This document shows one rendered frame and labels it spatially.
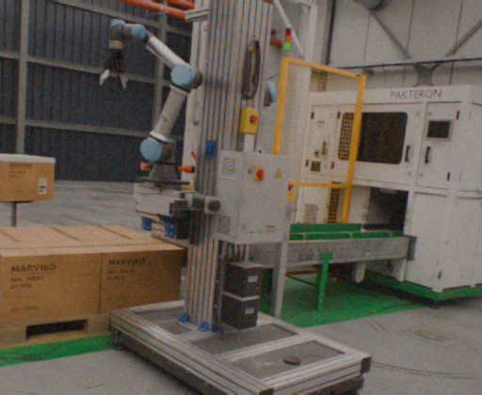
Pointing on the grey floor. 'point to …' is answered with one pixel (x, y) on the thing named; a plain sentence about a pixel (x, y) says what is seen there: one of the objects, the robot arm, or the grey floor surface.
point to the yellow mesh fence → (348, 145)
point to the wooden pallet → (95, 323)
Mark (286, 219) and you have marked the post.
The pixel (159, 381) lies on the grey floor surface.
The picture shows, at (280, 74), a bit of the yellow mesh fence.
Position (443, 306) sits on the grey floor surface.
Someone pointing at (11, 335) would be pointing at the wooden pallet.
